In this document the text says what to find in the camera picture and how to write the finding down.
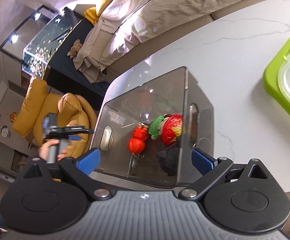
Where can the yellow cushion on sofa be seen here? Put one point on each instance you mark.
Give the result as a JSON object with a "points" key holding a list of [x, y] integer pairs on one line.
{"points": [[93, 13]]}

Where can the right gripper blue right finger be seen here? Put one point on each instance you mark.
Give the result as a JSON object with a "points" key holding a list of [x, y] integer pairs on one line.
{"points": [[213, 172]]}

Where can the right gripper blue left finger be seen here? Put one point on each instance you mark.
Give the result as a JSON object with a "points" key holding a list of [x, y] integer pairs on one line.
{"points": [[77, 171]]}

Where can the smoky transparent storage box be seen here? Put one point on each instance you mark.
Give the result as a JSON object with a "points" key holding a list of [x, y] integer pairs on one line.
{"points": [[175, 92]]}

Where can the brown teddy bear plush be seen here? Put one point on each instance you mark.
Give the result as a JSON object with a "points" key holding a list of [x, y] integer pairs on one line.
{"points": [[75, 49]]}

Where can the green box lid clear window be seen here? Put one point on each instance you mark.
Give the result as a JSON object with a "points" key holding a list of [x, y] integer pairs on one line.
{"points": [[286, 79]]}

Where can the yellow leather armchair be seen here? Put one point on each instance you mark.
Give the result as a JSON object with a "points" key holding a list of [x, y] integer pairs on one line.
{"points": [[41, 110]]}

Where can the glass aquarium tank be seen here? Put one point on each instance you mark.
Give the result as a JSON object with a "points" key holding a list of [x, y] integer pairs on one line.
{"points": [[34, 41]]}

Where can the sofa with beige cover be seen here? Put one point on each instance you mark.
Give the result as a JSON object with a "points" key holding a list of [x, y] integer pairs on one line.
{"points": [[128, 31]]}

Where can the red plastic figure toy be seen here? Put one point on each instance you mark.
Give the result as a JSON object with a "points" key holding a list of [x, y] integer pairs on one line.
{"points": [[136, 144]]}

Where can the crochet doll red hat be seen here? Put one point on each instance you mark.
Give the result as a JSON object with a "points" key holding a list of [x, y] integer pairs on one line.
{"points": [[167, 128]]}

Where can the black plush toy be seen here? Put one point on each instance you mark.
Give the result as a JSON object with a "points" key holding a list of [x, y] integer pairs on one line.
{"points": [[168, 160]]}

